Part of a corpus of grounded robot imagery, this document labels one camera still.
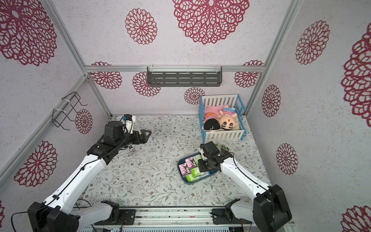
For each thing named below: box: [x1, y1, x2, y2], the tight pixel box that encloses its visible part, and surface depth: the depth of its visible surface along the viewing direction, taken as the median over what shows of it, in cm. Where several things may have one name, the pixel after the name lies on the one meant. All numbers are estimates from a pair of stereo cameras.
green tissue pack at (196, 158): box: [192, 154, 203, 167], surface depth 91 cm
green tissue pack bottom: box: [186, 174, 200, 183], surface depth 85 cm
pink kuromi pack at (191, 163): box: [185, 157, 198, 170], surface depth 89 cm
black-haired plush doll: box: [203, 104, 239, 132], surface depth 104 cm
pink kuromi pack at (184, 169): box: [178, 162, 191, 176], surface depth 86 cm
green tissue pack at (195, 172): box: [191, 166, 204, 178], surface depth 85 cm
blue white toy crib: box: [198, 93, 247, 144], surface depth 105 cm
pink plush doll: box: [203, 104, 225, 121], surface depth 112 cm
